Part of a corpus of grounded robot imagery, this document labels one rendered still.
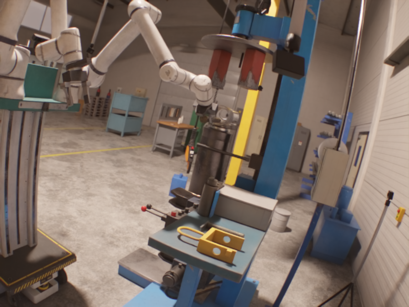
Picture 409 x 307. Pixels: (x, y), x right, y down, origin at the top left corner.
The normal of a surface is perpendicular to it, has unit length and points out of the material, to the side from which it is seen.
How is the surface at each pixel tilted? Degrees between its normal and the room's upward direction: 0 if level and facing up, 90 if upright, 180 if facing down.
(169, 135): 90
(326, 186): 90
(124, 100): 90
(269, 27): 90
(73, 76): 66
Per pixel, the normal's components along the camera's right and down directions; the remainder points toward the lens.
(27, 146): 0.92, 0.29
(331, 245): -0.35, 0.09
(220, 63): 0.56, 0.29
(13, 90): 0.86, -0.07
